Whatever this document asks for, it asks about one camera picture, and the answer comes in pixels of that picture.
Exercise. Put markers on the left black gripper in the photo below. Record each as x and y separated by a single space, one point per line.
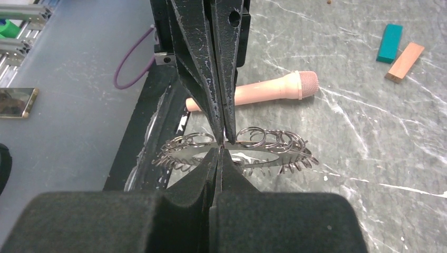
199 34

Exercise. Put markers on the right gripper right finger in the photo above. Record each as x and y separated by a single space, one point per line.
244 219

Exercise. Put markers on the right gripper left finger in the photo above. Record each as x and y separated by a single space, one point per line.
170 220

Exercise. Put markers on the black wristband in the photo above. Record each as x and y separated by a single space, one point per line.
6 166

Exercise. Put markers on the black base beam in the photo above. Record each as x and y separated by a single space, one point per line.
159 116

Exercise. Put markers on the tan wooden block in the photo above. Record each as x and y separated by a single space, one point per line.
404 62

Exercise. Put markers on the teal block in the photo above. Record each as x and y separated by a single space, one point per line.
390 42

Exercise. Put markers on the aluminium frame rail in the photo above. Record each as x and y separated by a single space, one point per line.
21 24

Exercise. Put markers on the metal disc with keyrings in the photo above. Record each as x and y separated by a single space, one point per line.
255 148

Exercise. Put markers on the gold smartphone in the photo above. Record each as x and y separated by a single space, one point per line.
17 103

